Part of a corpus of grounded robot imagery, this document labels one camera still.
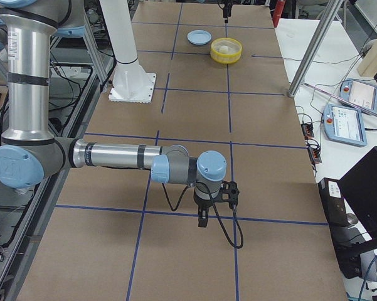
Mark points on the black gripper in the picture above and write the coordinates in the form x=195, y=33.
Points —
x=203, y=203
x=225, y=12

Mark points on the white steamed bun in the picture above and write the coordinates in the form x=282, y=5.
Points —
x=223, y=49

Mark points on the yellow bamboo steamer basket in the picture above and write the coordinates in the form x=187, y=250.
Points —
x=232, y=57

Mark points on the light blue plate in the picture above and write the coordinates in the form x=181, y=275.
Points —
x=199, y=37

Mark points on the red cylinder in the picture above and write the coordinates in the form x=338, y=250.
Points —
x=277, y=13

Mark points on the orange connector module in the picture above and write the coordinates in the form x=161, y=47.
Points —
x=307, y=130
x=314, y=154

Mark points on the metal reacher grabber stick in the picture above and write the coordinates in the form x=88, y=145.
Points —
x=343, y=101

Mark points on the far blue teach pendant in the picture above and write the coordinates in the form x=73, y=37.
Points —
x=359, y=93

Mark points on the blue teach pendant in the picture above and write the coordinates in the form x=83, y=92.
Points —
x=359, y=93
x=344, y=124

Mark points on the near blue teach pendant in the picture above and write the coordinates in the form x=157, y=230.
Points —
x=344, y=124

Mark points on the black monitor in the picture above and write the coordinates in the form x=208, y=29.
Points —
x=359, y=188

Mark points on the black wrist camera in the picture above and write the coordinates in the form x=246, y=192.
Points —
x=228, y=193

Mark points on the aluminium frame post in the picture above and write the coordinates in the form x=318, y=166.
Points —
x=316, y=40

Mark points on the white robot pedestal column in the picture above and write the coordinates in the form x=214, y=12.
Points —
x=131, y=83

